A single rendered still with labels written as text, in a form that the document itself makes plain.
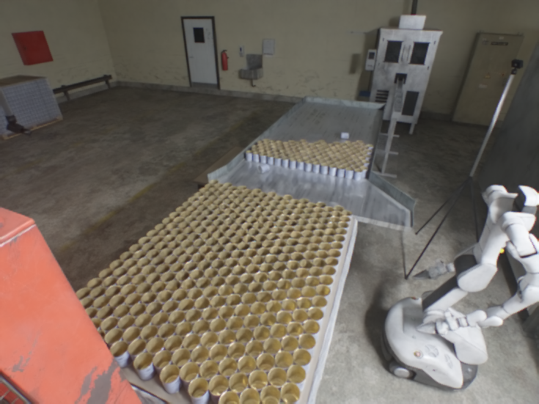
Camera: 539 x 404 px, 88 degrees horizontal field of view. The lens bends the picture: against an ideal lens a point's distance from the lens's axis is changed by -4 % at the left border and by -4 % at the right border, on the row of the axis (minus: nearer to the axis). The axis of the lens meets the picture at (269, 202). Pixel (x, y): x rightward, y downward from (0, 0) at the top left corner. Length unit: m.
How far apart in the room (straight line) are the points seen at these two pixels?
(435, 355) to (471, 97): 6.54
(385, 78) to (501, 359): 5.29
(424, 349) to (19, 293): 2.29
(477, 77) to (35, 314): 8.02
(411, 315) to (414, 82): 5.11
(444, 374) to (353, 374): 0.62
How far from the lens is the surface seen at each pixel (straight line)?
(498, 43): 8.03
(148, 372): 1.29
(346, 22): 8.27
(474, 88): 8.10
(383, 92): 6.86
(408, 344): 2.41
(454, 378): 2.57
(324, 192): 2.31
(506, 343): 3.28
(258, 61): 9.00
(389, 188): 2.39
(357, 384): 2.57
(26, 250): 0.49
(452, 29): 8.24
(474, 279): 2.06
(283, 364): 1.29
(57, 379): 0.64
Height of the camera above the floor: 2.29
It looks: 34 degrees down
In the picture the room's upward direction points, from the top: straight up
